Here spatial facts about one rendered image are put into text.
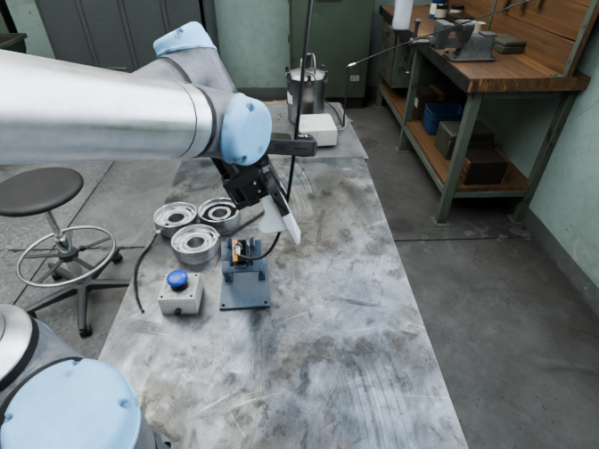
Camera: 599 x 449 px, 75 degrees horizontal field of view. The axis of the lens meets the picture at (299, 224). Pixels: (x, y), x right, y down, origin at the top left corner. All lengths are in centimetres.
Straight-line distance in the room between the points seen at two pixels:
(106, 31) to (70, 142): 347
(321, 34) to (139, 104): 338
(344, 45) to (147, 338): 326
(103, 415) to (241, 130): 32
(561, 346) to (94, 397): 184
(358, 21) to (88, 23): 217
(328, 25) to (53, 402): 346
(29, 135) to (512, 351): 183
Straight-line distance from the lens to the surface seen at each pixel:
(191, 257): 89
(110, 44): 381
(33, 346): 55
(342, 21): 370
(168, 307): 81
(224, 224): 97
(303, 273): 86
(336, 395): 70
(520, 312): 209
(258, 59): 408
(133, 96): 35
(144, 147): 37
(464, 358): 182
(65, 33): 392
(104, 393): 48
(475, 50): 232
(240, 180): 62
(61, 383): 50
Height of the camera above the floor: 141
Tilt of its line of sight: 38 degrees down
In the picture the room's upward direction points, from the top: straight up
